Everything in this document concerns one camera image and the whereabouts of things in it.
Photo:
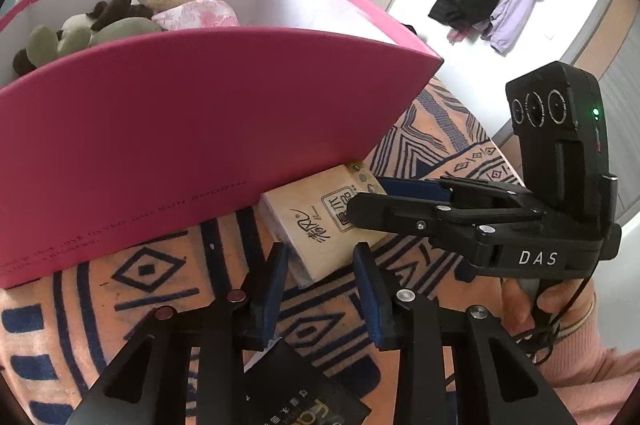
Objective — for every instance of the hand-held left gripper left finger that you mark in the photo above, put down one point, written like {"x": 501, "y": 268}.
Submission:
{"x": 272, "y": 290}

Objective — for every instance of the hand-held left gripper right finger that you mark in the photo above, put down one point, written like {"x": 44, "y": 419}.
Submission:
{"x": 372, "y": 300}

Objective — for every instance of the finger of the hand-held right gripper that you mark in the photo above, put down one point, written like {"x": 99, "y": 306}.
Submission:
{"x": 395, "y": 215}
{"x": 405, "y": 187}

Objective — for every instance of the beige tissue packet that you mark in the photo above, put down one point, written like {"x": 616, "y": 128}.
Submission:
{"x": 310, "y": 230}

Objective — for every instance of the black tissue packet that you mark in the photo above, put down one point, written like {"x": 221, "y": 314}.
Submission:
{"x": 300, "y": 395}

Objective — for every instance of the pink storage box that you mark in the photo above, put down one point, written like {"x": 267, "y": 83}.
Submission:
{"x": 200, "y": 115}

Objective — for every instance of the pink floral fabric pouch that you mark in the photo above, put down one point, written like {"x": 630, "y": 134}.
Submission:
{"x": 200, "y": 12}

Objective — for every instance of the brown bear plush toy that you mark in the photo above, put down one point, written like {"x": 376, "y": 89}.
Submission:
{"x": 117, "y": 5}

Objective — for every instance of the person's right hand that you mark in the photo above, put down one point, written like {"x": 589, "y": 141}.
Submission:
{"x": 515, "y": 305}

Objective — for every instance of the wooden sliding wardrobe door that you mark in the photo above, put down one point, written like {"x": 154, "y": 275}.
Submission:
{"x": 620, "y": 55}

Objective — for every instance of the orange patterned blanket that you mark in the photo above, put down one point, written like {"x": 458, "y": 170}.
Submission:
{"x": 150, "y": 300}

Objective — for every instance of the lavender hoodie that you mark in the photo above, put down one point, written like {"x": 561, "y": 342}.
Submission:
{"x": 515, "y": 10}

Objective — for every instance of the pink garment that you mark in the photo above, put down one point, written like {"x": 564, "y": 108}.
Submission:
{"x": 462, "y": 34}

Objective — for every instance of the green frog plush toy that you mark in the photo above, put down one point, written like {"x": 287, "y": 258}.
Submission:
{"x": 115, "y": 30}

